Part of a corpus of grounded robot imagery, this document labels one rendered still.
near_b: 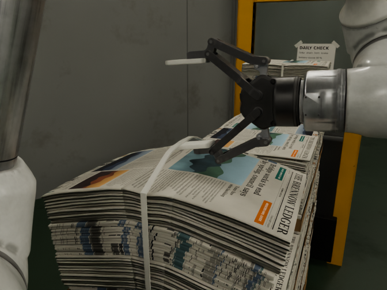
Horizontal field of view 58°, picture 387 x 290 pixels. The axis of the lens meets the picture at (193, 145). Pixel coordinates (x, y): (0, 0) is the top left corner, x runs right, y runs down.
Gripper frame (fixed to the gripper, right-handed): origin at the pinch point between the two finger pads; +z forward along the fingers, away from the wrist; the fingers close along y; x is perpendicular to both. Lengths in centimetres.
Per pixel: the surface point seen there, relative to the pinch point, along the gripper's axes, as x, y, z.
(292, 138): 68, 23, -11
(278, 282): 22, 48, -13
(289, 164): 46, 26, -13
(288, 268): 28, 48, -15
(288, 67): 105, 1, -5
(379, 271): 162, 132, -53
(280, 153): 50, 23, -9
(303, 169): 46, 27, -16
